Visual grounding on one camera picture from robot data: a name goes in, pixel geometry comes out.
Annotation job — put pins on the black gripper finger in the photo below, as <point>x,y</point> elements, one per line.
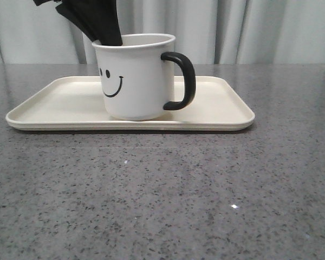
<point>106,22</point>
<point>81,15</point>

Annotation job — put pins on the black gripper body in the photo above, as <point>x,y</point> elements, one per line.
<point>40,2</point>

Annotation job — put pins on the white smiley mug black handle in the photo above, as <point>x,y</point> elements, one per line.
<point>144,77</point>

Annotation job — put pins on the cream rectangular plastic tray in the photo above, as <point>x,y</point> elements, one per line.
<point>75,103</point>

